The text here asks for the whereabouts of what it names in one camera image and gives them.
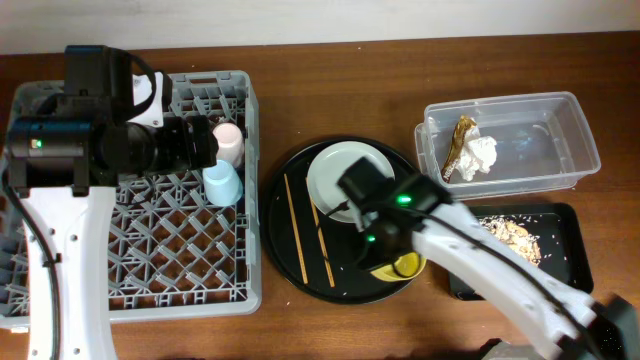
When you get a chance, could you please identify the yellow bowl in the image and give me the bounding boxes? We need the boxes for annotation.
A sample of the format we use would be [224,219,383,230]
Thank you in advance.
[371,252,427,282]

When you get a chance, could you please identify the pink cup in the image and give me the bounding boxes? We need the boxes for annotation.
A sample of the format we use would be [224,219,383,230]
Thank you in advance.
[212,122,244,168]

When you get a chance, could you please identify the blue cup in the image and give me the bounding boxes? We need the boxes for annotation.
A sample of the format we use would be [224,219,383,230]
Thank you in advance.
[202,160,244,207]

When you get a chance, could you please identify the grey plate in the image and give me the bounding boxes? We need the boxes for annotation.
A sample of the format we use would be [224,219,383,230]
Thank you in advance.
[307,141,395,224]

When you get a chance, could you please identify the brown food wrapper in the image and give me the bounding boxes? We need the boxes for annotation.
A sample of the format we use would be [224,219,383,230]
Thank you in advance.
[441,115,478,183]

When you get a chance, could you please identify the white tissue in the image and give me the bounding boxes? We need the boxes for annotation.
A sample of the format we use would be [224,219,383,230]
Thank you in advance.
[455,127,497,182]

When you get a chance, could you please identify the rice and mushroom leftovers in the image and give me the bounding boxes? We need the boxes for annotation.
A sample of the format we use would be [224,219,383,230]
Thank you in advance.
[478,213,569,267]

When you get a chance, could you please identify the wooden chopstick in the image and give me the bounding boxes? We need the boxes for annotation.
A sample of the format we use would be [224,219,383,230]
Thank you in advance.
[283,173,309,285]
[305,177,335,288]

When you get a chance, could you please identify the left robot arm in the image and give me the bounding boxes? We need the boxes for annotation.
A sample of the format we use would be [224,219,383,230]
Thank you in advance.
[3,45,218,359]

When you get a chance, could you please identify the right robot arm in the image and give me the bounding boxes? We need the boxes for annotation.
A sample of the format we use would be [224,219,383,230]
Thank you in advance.
[337,158,639,359]

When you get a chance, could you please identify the grey dishwasher rack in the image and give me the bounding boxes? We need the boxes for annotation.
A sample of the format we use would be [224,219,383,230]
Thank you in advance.
[0,70,263,331]

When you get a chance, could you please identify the round black tray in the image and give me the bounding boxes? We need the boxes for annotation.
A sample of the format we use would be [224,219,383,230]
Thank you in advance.
[260,136,411,305]

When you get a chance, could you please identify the clear plastic bin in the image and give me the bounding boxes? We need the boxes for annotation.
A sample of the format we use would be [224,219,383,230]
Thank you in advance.
[414,91,601,200]

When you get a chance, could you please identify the black rectangular tray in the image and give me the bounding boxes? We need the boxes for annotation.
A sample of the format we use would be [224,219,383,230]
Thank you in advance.
[470,203,594,293]

